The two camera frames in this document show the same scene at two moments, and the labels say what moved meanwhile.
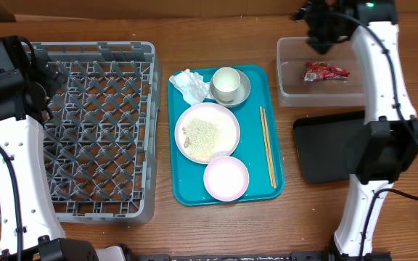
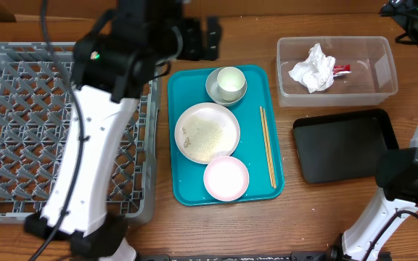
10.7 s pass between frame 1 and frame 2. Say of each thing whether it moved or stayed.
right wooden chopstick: stayed
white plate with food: stayed
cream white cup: moved
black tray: stayed
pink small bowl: stayed
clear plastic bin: stayed
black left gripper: moved
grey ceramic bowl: moved
